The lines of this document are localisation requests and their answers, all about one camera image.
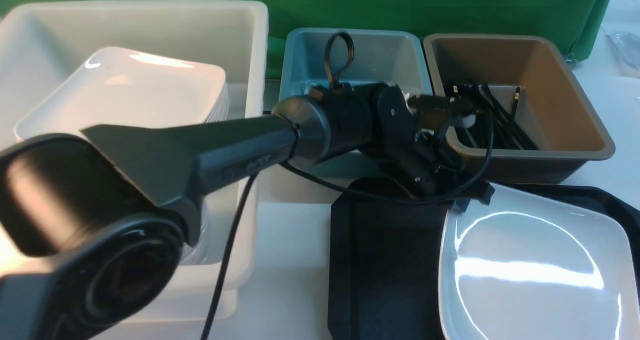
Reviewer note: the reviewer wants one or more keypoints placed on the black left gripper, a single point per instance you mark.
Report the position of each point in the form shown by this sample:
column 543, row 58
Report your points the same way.
column 408, row 146

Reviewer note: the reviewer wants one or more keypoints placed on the large white square plate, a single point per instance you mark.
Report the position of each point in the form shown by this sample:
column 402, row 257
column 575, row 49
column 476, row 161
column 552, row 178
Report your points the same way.
column 541, row 262

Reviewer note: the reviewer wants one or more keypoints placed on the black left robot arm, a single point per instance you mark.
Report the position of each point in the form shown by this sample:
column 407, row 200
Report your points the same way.
column 93, row 227

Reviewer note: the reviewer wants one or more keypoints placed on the bundle of black chopsticks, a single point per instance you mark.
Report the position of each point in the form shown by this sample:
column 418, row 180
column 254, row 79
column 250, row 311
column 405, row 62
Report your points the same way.
column 508, row 134

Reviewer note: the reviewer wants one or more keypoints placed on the black plastic serving tray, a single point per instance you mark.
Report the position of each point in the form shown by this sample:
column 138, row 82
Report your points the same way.
column 383, row 270

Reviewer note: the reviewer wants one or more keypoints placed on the brown plastic bin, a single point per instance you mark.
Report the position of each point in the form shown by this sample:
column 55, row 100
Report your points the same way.
column 553, row 110

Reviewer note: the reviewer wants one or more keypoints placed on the clear plastic bag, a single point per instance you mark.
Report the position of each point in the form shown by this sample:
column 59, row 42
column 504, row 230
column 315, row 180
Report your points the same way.
column 627, row 53

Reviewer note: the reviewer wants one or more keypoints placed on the teal plastic bin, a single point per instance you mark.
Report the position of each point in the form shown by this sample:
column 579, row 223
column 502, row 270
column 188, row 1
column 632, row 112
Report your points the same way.
column 380, row 56

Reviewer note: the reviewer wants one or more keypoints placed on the stack of white square plates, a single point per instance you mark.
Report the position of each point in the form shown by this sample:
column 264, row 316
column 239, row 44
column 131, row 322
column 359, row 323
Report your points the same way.
column 122, row 86

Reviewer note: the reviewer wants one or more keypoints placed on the large white plastic tub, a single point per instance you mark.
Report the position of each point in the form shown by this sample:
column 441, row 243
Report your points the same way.
column 42, row 43

